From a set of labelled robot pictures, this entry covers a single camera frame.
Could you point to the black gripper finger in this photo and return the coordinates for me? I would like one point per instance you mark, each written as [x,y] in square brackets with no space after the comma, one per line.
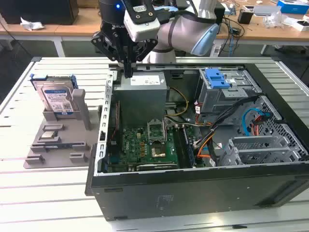
[103,44]
[144,48]

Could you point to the hard disk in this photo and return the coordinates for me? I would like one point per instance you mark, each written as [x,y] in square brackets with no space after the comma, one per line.
[56,96]

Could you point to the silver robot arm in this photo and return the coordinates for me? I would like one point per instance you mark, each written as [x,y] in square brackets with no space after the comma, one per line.
[183,31]

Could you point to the empty blue disk carrier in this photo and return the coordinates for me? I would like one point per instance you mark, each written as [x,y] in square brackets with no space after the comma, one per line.
[216,79]

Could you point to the silver disk bay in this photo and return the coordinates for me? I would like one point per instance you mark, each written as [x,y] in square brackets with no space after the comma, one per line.
[260,149]

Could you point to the wooden desk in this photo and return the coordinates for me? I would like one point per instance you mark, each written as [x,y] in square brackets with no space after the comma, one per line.
[79,30]

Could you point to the grey power supply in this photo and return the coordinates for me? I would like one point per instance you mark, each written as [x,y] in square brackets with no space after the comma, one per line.
[140,101]

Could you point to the white power strip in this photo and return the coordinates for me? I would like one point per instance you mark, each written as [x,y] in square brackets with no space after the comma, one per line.
[215,51]

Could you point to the large black box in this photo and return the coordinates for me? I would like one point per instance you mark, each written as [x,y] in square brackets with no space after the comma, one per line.
[38,10]

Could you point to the crumpled white paper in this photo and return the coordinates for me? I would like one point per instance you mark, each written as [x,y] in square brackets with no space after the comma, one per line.
[31,24]

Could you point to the silver drive cage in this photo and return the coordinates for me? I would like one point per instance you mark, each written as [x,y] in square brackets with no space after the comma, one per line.
[217,101]

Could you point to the green motherboard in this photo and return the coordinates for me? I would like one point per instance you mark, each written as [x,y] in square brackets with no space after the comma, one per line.
[135,145]

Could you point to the CPU socket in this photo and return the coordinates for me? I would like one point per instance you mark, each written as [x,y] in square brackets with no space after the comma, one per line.
[158,151]

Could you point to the small black box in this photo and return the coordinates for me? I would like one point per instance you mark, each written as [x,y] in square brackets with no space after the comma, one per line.
[245,17]

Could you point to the black RAM slot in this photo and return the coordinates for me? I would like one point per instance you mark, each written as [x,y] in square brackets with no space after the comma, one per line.
[179,147]
[189,149]

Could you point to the silver CPU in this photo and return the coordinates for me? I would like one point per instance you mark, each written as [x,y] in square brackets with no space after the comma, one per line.
[49,135]

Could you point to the black RAM stick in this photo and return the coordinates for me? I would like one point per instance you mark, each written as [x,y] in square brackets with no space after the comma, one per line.
[65,145]

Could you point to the grey parts rack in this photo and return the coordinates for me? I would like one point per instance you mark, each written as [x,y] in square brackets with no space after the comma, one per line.
[65,157]

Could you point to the black graphics card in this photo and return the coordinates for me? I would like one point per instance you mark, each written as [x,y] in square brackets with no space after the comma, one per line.
[157,167]

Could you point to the flat grey box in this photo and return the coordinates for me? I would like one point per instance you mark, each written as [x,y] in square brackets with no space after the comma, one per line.
[266,10]

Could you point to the black PC case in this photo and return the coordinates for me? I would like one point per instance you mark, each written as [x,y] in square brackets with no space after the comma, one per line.
[193,193]

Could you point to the white cardboard box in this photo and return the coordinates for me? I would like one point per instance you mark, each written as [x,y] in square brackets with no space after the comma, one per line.
[295,24]

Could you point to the blue cardboard box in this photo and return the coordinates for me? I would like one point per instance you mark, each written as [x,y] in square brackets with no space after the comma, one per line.
[293,6]

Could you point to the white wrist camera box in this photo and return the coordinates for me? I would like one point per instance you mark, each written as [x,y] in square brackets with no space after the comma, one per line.
[142,26]

